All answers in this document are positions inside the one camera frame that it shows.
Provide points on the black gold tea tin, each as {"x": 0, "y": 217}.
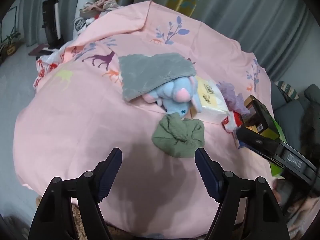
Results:
{"x": 262, "y": 120}

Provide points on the blue pink plush toy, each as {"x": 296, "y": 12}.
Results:
{"x": 175, "y": 92}

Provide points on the grey fluffy towel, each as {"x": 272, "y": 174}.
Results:
{"x": 150, "y": 72}

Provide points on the olive green cloth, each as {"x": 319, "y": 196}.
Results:
{"x": 177, "y": 135}

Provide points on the pile of clothes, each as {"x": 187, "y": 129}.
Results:
{"x": 100, "y": 6}

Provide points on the purple bath pouf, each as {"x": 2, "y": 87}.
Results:
{"x": 233, "y": 97}

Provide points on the large yellow tissue pack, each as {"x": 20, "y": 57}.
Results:
{"x": 212, "y": 102}

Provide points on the potted plant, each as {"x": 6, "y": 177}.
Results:
{"x": 10, "y": 48}

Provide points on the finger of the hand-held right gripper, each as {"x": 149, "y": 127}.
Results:
{"x": 255, "y": 142}

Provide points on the white red-patterned cloth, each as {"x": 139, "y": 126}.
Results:
{"x": 43, "y": 72}

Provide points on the brown fluffy rug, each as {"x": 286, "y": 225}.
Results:
{"x": 75, "y": 217}

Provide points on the green box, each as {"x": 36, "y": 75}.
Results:
{"x": 281, "y": 133}

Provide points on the striped cushion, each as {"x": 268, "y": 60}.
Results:
{"x": 287, "y": 88}

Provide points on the black tower appliance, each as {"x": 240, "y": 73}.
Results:
{"x": 51, "y": 22}

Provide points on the grey yellow patterned curtain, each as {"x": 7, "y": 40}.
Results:
{"x": 237, "y": 10}

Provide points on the pink printed sheet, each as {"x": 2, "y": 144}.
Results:
{"x": 75, "y": 130}

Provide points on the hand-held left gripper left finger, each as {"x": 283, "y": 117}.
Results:
{"x": 110, "y": 172}

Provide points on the grey sofa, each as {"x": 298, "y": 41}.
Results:
{"x": 292, "y": 115}

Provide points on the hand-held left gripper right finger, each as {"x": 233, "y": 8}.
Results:
{"x": 205, "y": 170}

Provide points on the red and white packet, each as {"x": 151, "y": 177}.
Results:
{"x": 231, "y": 122}

